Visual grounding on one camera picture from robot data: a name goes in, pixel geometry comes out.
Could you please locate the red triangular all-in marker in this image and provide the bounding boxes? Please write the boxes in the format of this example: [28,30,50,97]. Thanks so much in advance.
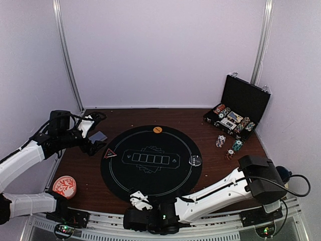
[103,148,117,159]

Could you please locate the yellow big blind button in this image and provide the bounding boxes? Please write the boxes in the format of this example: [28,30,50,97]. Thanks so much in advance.
[153,127,163,134]

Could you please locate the clear round dealer button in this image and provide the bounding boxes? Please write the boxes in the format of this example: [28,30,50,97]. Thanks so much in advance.
[189,155,202,167]

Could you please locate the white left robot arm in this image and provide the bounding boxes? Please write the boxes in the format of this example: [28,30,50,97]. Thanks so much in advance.
[1,112,106,224]

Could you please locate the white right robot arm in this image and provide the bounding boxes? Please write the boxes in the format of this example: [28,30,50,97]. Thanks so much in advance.
[123,155,287,235]

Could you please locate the blue patterned card deck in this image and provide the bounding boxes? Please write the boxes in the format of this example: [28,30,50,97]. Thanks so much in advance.
[89,131,107,143]

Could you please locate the red white patterned cup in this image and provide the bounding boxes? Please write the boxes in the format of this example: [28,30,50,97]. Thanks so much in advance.
[52,176,77,199]

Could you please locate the round black poker mat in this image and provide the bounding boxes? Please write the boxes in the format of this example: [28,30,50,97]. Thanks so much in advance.
[100,125,203,203]

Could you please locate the brown poker chip stack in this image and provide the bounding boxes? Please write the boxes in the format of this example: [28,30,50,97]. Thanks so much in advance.
[225,149,235,160]

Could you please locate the blue white chip stack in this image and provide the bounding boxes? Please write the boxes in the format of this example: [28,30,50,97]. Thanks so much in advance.
[215,135,226,148]

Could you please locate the green poker chip stack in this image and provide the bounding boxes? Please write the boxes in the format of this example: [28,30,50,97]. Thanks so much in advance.
[232,140,243,152]

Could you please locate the card deck in case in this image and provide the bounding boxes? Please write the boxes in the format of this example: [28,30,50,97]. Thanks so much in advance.
[220,111,244,130]

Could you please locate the red chip row in case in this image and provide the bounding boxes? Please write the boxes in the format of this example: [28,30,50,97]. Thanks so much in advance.
[213,104,226,114]

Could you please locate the green chip row in case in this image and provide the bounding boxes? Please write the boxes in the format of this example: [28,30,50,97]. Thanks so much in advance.
[218,107,231,118]

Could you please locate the right chip rows in case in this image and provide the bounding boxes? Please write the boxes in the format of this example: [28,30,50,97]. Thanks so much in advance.
[234,117,256,134]

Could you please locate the dark blue mug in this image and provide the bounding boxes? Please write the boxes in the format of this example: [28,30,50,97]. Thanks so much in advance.
[276,166,292,184]

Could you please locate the black poker chip case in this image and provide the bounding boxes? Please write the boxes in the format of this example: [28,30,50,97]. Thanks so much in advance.
[203,75,271,142]

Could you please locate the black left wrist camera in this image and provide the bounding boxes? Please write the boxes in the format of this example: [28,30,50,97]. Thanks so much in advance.
[48,110,71,135]

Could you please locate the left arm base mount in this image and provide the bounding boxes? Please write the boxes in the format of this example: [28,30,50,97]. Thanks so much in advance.
[45,191,90,240]

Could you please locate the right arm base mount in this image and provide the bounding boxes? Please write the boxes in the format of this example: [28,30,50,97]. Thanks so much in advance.
[240,206,283,239]

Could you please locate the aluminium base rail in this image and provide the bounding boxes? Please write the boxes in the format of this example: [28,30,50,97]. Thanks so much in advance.
[24,197,309,241]

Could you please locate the aluminium frame post left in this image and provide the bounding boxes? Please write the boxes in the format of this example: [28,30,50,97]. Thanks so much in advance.
[52,0,84,112]

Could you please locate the aluminium frame post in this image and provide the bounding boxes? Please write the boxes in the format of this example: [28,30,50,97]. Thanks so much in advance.
[250,0,274,85]
[52,0,84,112]

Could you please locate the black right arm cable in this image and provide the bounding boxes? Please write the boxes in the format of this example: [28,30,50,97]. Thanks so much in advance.
[244,174,311,238]

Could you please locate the aluminium frame post right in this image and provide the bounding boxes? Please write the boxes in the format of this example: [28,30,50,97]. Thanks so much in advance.
[250,0,274,85]

